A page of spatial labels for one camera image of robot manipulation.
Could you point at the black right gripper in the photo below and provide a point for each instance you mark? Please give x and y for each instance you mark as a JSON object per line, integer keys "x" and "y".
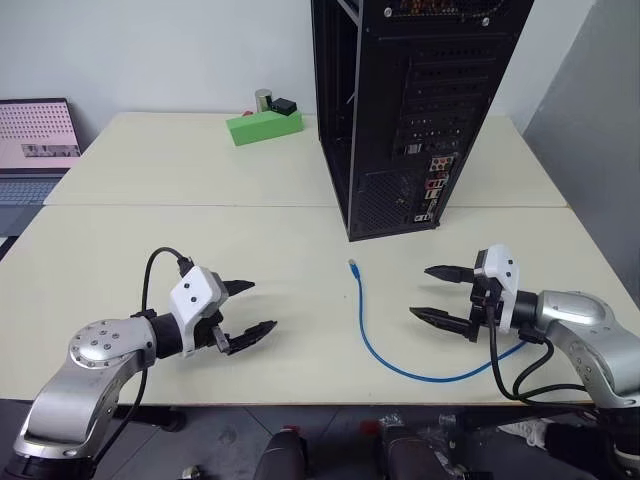
{"x": 484, "y": 305}

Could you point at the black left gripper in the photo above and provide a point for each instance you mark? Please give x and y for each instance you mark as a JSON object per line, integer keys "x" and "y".
{"x": 207, "y": 335}

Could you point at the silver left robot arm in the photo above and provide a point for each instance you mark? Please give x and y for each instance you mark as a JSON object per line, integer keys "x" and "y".
{"x": 90, "y": 370}

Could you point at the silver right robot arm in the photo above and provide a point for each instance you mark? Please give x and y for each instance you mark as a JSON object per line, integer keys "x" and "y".
{"x": 595, "y": 330}

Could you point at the dark rounded shape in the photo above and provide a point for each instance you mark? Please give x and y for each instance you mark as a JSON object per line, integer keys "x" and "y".
{"x": 282, "y": 455}

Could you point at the black computer tower case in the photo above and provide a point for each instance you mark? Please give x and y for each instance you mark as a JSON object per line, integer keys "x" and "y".
{"x": 400, "y": 125}

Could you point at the green rectangular box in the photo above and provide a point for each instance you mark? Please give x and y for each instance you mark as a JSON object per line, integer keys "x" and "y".
{"x": 265, "y": 129}

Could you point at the small black box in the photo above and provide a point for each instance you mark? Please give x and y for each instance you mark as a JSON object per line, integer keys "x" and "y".
{"x": 283, "y": 106}

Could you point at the silver metal cylinder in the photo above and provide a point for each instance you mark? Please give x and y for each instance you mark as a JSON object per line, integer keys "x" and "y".
{"x": 263, "y": 100}

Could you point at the open laptop with pink screen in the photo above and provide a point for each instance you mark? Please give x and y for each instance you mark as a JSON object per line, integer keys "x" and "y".
{"x": 35, "y": 140}

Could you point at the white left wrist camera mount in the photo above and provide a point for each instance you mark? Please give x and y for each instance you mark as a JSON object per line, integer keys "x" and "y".
{"x": 192, "y": 300}

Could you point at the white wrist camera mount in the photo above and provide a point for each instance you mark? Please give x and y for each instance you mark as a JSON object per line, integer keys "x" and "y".
{"x": 502, "y": 270}
{"x": 192, "y": 300}

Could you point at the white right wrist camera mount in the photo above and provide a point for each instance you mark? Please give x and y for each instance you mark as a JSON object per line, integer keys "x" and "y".
{"x": 502, "y": 270}

